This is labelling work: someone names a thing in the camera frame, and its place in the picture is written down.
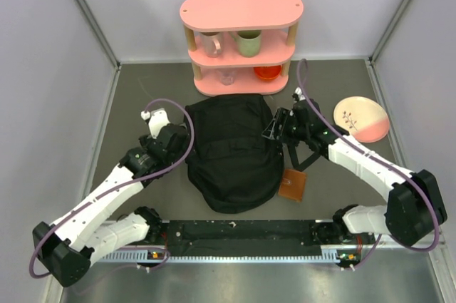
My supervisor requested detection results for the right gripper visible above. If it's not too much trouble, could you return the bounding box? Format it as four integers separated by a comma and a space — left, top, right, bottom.
263, 108, 310, 147

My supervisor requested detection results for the black student backpack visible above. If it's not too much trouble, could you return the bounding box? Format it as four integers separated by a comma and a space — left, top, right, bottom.
185, 94, 285, 214

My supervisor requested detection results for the brown leather wallet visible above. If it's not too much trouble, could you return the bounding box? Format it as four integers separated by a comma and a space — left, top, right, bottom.
278, 169, 307, 202

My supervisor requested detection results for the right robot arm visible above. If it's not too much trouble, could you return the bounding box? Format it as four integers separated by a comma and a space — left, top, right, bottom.
274, 99, 448, 247

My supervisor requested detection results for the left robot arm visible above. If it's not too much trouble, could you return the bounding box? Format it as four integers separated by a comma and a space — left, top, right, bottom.
32, 101, 284, 287

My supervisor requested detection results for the orange bowl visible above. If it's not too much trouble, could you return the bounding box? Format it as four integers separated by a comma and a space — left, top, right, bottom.
253, 65, 282, 81

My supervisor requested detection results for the clear drinking glass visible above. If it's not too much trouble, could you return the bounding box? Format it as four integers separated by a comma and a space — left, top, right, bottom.
219, 69, 236, 86

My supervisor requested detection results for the cream and pink plate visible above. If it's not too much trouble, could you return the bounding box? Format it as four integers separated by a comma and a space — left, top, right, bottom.
333, 96, 390, 143

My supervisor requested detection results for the green mug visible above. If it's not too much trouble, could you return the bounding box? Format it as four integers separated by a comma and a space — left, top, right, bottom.
229, 30, 261, 58

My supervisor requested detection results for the pink three-tier shelf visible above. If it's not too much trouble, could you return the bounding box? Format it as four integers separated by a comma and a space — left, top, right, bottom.
180, 0, 304, 96

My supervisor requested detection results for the pink mug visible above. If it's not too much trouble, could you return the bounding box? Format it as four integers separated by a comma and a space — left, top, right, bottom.
199, 32, 223, 58

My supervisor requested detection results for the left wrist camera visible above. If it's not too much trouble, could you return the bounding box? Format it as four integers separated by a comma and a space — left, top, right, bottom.
140, 108, 170, 138

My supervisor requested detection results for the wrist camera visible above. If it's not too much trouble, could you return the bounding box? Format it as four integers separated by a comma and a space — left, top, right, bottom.
140, 108, 170, 138
292, 87, 306, 102

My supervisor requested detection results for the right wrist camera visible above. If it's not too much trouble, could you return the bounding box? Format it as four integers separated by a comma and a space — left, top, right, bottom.
292, 87, 306, 102

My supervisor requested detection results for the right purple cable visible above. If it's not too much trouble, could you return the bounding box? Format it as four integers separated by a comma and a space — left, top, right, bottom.
296, 58, 442, 271

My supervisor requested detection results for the purple cable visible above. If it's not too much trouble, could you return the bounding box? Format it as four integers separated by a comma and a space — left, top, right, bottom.
296, 58, 442, 271
28, 98, 196, 279

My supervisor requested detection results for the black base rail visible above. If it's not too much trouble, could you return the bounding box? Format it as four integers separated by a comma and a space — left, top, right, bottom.
159, 220, 375, 256

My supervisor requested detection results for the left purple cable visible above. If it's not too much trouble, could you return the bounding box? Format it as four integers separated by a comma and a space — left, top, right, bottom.
28, 98, 196, 279

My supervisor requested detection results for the grey cable duct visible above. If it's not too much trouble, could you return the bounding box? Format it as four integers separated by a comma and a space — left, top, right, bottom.
99, 249, 359, 264

